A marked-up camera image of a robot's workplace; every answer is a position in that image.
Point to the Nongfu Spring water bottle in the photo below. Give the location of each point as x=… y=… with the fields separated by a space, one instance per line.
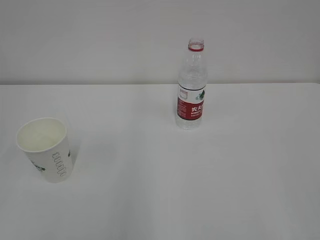
x=192 y=81

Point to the white paper cup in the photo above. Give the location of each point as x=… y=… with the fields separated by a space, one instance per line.
x=45 y=143

